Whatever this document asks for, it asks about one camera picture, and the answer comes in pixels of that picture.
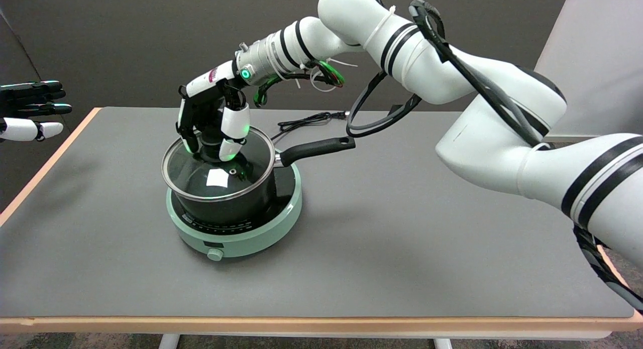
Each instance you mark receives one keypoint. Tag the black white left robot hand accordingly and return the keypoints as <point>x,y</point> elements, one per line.
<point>25,128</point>

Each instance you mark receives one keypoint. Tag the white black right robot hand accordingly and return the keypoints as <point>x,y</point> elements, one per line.
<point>203,105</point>

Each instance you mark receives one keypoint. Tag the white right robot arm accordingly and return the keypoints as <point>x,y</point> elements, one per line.
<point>452,63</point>

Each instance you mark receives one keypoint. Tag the glass pot lid black knob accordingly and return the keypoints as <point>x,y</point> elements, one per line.
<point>216,188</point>

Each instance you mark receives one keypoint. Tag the white table leg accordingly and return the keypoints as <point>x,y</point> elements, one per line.
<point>169,342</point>
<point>443,344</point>

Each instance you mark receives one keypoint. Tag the white partition panel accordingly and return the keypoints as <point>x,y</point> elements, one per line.
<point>603,37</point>

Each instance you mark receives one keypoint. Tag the mint green induction cooker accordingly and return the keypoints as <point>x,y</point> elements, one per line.
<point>261,238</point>

